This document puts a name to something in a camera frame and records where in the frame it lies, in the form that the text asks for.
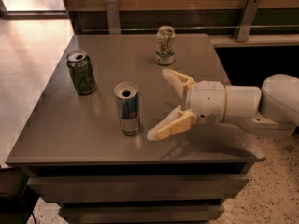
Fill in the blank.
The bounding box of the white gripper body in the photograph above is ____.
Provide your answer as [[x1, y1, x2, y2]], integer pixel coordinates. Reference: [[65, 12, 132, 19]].
[[186, 81, 226, 125]]

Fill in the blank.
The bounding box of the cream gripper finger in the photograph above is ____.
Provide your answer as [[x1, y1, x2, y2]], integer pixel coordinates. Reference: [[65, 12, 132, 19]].
[[163, 69, 196, 98], [147, 105, 197, 141]]

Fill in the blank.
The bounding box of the blue silver redbull can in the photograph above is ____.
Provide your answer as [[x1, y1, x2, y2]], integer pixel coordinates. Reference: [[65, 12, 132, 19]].
[[114, 82, 140, 135]]

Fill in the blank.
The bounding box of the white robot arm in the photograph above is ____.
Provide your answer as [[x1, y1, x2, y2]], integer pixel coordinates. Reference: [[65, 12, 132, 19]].
[[147, 69, 299, 141]]

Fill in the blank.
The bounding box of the white 7up can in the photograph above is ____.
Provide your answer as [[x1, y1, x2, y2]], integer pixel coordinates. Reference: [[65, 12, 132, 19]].
[[156, 26, 176, 65]]

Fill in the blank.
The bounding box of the green soda can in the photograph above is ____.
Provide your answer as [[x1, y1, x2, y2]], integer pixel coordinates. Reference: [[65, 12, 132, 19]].
[[66, 50, 96, 95]]

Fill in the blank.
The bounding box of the upper grey drawer front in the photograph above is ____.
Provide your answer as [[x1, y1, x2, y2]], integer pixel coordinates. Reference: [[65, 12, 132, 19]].
[[29, 175, 248, 203]]

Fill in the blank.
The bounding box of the grey drawer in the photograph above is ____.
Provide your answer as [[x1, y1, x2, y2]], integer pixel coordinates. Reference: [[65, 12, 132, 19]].
[[59, 205, 224, 224], [29, 175, 248, 203]]

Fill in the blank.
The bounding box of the grey drawer cabinet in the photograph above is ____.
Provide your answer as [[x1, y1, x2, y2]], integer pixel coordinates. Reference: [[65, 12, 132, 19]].
[[7, 35, 264, 210]]

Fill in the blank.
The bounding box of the lower grey drawer front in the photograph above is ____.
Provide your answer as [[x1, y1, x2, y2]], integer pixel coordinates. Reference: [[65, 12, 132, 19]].
[[59, 205, 224, 224]]

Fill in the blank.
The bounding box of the black object at lower left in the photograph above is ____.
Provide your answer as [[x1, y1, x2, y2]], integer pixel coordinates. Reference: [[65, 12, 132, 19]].
[[0, 167, 38, 224]]

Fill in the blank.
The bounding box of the right metal wall bracket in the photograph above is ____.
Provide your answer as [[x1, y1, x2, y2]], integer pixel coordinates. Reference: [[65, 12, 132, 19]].
[[234, 0, 262, 42]]

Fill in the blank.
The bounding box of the metal wall bracket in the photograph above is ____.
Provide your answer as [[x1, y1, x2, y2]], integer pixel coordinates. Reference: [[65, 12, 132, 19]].
[[105, 0, 121, 35], [234, 0, 262, 42]]

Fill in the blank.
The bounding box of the left metal wall bracket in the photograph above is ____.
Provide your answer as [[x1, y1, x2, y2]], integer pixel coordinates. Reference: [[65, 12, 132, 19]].
[[105, 0, 121, 35]]

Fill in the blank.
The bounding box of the metal wall rail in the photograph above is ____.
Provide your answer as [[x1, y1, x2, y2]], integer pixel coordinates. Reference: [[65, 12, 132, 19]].
[[79, 25, 299, 35]]

